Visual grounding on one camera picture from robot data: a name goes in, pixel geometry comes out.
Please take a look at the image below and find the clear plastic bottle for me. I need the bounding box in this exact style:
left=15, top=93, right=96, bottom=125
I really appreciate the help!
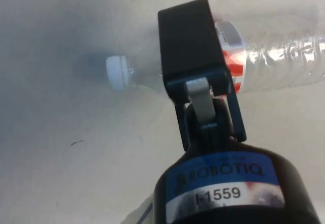
left=105, top=10, right=325, bottom=94

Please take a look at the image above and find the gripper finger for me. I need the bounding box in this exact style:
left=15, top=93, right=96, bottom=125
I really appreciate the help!
left=157, top=0, right=247, bottom=152

